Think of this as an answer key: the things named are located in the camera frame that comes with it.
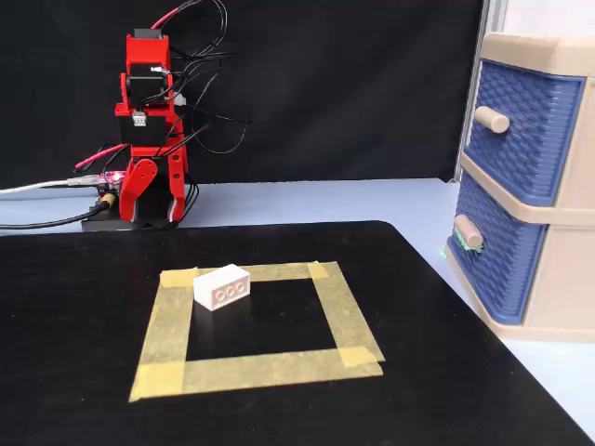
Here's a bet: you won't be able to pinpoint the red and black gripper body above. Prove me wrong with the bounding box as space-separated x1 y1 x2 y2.
131 144 171 219

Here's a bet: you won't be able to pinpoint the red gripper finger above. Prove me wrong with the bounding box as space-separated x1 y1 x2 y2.
169 138 189 225
118 157 159 219

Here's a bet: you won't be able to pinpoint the white toy brick cube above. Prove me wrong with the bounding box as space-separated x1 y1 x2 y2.
192 263 252 311

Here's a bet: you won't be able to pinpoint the blue drawer with taped handle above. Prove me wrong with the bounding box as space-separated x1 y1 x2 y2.
445 174 548 325

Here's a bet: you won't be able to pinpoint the beige plastic drawer cabinet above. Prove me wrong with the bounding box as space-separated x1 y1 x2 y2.
444 32 595 344

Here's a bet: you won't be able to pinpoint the controller circuit board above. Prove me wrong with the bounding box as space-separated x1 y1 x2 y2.
95 169 126 192

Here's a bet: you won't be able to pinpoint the black rubber mat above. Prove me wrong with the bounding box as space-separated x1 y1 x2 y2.
0 220 595 446

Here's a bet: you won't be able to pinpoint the yellow masking tape strip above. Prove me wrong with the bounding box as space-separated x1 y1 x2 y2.
306 262 386 368
128 346 385 403
137 271 199 368
160 260 340 287

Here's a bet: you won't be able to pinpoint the black backdrop cloth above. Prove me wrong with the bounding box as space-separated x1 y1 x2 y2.
0 0 487 187

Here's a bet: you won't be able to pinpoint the red sleeved cable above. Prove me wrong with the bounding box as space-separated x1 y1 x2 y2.
73 0 205 169

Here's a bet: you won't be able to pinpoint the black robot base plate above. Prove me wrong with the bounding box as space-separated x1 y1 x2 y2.
81 203 187 232

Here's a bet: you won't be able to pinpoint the black power cable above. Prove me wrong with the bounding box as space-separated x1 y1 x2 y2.
0 192 117 230

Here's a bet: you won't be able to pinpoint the white USB cable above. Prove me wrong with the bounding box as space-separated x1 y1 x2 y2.
0 175 101 195

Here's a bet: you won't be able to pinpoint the thin black servo wires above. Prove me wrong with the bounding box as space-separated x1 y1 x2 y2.
139 0 252 155

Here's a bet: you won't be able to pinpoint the green tape on handle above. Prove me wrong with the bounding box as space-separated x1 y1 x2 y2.
436 226 485 257

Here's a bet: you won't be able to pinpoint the aluminium profile post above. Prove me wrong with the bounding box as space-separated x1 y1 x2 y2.
450 0 508 185

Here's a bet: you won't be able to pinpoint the blue drawer with plain handle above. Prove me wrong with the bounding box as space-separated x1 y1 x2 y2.
464 59 586 207

